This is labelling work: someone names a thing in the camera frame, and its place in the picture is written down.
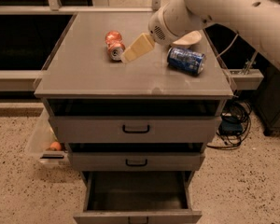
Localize grey top drawer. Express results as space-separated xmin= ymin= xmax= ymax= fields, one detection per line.
xmin=49 ymin=117 xmax=221 ymax=143

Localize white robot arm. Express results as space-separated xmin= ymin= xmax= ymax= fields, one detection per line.
xmin=120 ymin=0 xmax=280 ymax=69

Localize blue pepsi can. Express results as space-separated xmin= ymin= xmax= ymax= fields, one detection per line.
xmin=167 ymin=48 xmax=205 ymax=76

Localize black drawer handle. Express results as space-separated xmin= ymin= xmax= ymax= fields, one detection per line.
xmin=125 ymin=159 xmax=148 ymax=167
xmin=122 ymin=125 xmax=150 ymax=134

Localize orange fruit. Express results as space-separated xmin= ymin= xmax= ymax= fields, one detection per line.
xmin=49 ymin=141 xmax=62 ymax=151

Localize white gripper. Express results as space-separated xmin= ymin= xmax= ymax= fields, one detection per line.
xmin=120 ymin=7 xmax=177 ymax=63

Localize blue electronics box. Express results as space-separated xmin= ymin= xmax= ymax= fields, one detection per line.
xmin=218 ymin=116 xmax=243 ymax=135

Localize black cable bundle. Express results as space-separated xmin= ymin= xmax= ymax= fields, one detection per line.
xmin=206 ymin=100 xmax=252 ymax=150

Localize red coke can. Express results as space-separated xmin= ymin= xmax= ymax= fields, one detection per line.
xmin=105 ymin=31 xmax=125 ymax=61

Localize white power cable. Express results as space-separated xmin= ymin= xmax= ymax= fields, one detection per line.
xmin=216 ymin=31 xmax=241 ymax=60

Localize black middle drawer handle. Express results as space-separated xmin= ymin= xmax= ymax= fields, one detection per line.
xmin=125 ymin=159 xmax=148 ymax=167

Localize grey drawer cabinet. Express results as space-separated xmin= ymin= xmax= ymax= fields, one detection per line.
xmin=34 ymin=12 xmax=234 ymax=224

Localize grey middle drawer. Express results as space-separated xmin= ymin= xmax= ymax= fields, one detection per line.
xmin=69 ymin=152 xmax=204 ymax=172

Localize white paper bowl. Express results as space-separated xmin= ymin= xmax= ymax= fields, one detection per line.
xmin=171 ymin=31 xmax=202 ymax=49

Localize grey open bottom drawer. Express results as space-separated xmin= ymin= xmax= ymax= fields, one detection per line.
xmin=74 ymin=171 xmax=202 ymax=224

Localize black top drawer handle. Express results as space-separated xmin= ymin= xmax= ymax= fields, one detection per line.
xmin=122 ymin=125 xmax=150 ymax=134

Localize clear plastic storage bin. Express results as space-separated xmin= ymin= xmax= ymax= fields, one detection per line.
xmin=24 ymin=110 xmax=69 ymax=167

